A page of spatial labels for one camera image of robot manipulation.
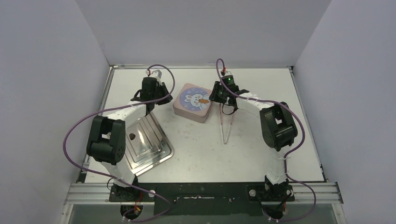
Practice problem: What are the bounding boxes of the small square metal lid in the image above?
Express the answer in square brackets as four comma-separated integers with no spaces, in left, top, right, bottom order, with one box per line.
[173,83,212,111]

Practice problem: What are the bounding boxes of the large steel tray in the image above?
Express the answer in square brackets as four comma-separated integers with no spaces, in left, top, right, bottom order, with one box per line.
[125,113,174,176]

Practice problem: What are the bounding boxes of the pink-tipped metal tweezers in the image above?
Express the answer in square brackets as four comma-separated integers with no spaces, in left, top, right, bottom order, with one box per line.
[219,104,235,145]

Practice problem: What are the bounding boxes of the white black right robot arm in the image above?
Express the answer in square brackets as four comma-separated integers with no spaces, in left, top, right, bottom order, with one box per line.
[209,75,298,200]

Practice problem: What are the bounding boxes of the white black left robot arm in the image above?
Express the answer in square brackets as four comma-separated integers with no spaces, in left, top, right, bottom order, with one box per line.
[86,76,174,201]

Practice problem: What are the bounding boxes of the black mounting base plate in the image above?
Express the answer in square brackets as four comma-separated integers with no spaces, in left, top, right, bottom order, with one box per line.
[108,182,295,218]

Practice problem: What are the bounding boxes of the aluminium rail frame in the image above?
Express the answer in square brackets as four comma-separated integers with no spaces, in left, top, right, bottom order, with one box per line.
[59,182,347,224]

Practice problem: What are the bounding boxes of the dark dome chocolate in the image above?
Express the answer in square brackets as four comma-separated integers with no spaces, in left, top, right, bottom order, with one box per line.
[129,133,136,140]

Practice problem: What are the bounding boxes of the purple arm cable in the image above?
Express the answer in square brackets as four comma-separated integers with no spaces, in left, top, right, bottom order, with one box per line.
[216,58,317,222]
[63,64,176,223]

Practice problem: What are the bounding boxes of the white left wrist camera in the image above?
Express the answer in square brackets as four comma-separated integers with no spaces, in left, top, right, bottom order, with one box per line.
[146,70,162,83]

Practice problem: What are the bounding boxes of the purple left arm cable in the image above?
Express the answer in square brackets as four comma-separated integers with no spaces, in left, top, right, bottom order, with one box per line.
[63,64,176,223]

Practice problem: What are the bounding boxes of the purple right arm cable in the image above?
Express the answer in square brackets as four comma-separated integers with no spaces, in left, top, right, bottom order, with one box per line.
[216,58,317,222]

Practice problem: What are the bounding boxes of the pink grid chocolate box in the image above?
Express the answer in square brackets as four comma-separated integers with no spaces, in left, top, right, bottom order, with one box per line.
[173,107,211,123]

